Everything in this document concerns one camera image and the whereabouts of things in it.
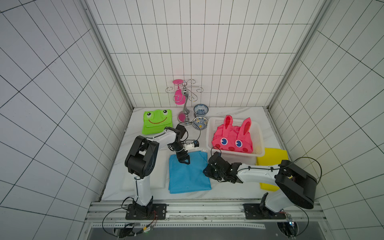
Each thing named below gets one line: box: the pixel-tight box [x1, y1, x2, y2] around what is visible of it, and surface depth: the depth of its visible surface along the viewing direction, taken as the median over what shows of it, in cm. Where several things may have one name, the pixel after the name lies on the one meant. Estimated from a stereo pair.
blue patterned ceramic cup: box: [192, 116, 209, 131], surface depth 109 cm
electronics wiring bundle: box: [117, 210, 158, 239], surface depth 70 cm
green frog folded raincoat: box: [142, 109, 173, 135], surface depth 113 cm
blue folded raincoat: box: [168, 150, 212, 194], surface depth 84 cm
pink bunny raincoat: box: [212, 115, 253, 153], surface depth 100 cm
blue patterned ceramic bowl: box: [193, 103, 209, 117], surface depth 118 cm
